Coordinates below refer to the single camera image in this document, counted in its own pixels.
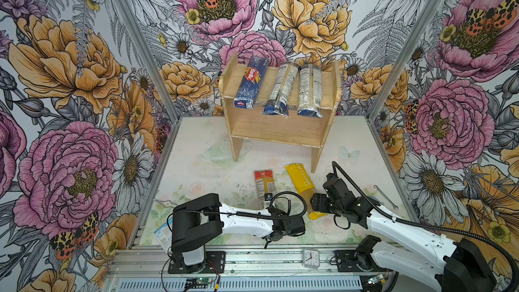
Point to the green circuit board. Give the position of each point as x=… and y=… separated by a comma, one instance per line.
x=198, y=283

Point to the yellow spaghetti bag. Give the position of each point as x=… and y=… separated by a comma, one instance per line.
x=304, y=187

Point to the red spaghetti bag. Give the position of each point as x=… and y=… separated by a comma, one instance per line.
x=264, y=182

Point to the blue-end spaghetti bag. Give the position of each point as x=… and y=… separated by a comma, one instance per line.
x=310, y=93
x=277, y=103

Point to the small white blue packet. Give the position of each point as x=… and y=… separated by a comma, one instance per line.
x=163, y=235

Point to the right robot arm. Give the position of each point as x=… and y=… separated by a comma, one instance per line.
x=434, y=260

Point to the blue Barilla spaghetti box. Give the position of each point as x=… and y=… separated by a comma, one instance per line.
x=251, y=82

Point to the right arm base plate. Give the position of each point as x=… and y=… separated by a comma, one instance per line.
x=350, y=261

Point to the aluminium front rail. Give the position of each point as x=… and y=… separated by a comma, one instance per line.
x=251, y=268

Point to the metal rod tool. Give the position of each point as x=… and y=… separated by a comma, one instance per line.
x=393, y=205

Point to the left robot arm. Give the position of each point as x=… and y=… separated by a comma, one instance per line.
x=199, y=221

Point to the small white clock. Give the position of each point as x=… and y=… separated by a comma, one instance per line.
x=311, y=258

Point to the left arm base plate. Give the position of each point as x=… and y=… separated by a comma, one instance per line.
x=197, y=262

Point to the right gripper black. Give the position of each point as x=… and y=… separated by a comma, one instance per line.
x=319, y=203

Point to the wooden two-tier shelf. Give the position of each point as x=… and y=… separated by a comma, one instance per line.
x=297, y=130

